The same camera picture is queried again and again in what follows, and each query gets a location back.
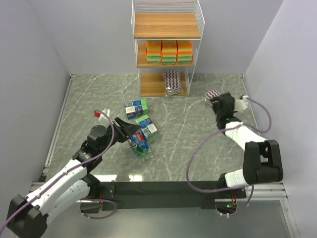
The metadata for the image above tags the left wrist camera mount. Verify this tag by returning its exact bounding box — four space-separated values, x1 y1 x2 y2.
94 108 110 121

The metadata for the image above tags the top wooden shelf board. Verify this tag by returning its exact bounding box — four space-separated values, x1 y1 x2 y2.
134 13 201 40

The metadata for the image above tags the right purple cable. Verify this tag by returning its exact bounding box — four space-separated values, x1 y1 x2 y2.
185 97 273 217

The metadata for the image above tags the aluminium rail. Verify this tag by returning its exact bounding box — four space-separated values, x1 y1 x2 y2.
30 74 76 192
215 181 288 202

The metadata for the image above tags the orange sponge pack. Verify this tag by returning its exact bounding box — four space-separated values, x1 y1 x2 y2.
177 40 193 64
146 40 161 63
161 40 177 64

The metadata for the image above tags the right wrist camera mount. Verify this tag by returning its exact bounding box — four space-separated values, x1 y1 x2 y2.
234 95 249 112

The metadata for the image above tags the blue green sponge pack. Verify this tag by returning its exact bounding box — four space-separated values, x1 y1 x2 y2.
128 131 153 160
135 115 158 140
124 99 149 119

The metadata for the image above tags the white wire shelf rack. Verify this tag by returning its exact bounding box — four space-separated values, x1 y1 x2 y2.
131 0 205 98

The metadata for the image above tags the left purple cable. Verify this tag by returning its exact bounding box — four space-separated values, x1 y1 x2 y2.
0 109 118 231

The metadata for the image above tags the left aluminium rail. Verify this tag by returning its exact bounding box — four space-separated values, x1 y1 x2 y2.
30 74 76 192

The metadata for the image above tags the middle wooden shelf board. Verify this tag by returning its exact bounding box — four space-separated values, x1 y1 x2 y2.
136 43 195 68

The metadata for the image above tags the purple wavy sponge pack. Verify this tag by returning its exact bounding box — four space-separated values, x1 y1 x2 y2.
205 89 221 104
163 70 183 96

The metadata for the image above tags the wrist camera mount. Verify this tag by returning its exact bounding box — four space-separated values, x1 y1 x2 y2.
234 95 249 112
94 108 110 121

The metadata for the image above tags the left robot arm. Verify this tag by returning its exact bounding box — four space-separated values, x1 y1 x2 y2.
1 118 140 238

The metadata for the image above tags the black base beam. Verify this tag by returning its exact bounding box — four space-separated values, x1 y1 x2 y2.
100 181 246 209

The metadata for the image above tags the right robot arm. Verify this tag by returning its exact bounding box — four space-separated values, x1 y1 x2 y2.
205 90 284 188

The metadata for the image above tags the right aluminium rail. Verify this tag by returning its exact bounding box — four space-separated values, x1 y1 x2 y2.
215 181 288 202

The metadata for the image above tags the purple cable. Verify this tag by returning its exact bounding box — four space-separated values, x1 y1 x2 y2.
185 97 273 217
0 109 118 231

